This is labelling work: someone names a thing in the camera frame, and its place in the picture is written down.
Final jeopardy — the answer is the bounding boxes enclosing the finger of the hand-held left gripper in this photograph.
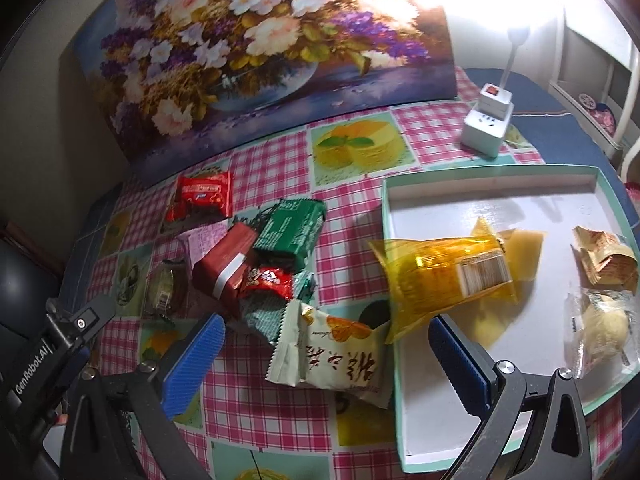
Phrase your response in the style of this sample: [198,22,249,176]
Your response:
[45,294,118,357]

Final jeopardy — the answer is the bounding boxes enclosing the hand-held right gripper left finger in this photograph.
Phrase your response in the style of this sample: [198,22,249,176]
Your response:
[62,312,226,480]

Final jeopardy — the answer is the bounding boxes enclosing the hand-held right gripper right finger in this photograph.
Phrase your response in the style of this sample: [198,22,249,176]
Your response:
[427,314,593,480]

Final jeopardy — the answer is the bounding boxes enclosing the green and silver foil packet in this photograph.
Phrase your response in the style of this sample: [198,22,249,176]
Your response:
[240,270,318,346]

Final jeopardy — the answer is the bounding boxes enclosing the orange transparent snack packet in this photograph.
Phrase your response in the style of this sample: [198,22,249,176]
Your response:
[367,217,548,346]

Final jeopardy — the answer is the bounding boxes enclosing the dark red packet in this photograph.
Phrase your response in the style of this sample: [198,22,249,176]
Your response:
[192,222,261,306]

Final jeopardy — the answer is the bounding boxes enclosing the small red candy packet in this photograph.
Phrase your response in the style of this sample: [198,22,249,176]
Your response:
[237,265,296,303]

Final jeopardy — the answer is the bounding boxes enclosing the pink snack packet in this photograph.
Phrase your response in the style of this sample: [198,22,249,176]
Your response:
[177,222,231,266]

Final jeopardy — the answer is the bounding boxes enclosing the white packet with orange print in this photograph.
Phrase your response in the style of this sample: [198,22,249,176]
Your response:
[264,300,396,396]

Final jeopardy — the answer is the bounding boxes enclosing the clear packet with white bun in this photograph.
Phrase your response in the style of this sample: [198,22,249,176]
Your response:
[564,290,640,381]

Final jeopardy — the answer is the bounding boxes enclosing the brown bread packet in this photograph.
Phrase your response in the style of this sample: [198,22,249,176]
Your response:
[571,225,640,291]

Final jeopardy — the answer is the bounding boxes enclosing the white box with teal edge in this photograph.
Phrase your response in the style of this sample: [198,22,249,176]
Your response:
[381,164,640,475]

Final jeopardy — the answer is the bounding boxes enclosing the dark blue furniture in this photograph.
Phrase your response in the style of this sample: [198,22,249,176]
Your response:
[0,230,63,346]

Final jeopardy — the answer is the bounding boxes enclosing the round green cake in wrapper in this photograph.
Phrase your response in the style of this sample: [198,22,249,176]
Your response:
[142,257,193,326]

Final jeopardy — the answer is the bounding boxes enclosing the pink checkered tablecloth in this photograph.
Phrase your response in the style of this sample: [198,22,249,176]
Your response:
[60,67,640,480]

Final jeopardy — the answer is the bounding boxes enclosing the dark green snack packet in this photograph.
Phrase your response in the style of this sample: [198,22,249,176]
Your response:
[252,199,328,271]

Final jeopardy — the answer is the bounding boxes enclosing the bright red snack packet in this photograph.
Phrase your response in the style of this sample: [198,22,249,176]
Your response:
[165,170,234,223]

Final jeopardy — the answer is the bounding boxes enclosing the white socket cube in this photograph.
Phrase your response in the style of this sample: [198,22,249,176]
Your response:
[460,84,515,160]

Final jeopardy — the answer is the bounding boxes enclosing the pink patterned item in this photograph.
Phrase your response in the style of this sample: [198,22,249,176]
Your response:
[580,92,618,136]

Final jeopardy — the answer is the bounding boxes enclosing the white shelf furniture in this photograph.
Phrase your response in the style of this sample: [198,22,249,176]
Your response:
[547,0,640,171]

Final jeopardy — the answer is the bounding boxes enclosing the floral painting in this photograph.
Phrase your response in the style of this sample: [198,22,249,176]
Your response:
[70,0,458,188]

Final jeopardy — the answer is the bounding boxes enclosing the white plug-in lamp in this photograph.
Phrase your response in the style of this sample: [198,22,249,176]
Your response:
[500,22,533,91]

